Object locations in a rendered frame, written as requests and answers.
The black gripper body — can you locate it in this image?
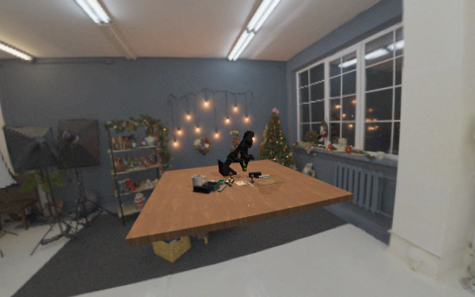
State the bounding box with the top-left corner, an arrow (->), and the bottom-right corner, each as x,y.
233,152 -> 254,163

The tan flat board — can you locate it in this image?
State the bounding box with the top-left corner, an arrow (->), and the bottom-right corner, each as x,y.
254,177 -> 286,186

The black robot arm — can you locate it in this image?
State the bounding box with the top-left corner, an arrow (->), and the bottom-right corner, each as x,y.
225,130 -> 254,166

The grey mug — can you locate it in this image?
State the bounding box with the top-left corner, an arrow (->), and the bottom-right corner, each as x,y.
191,175 -> 206,186

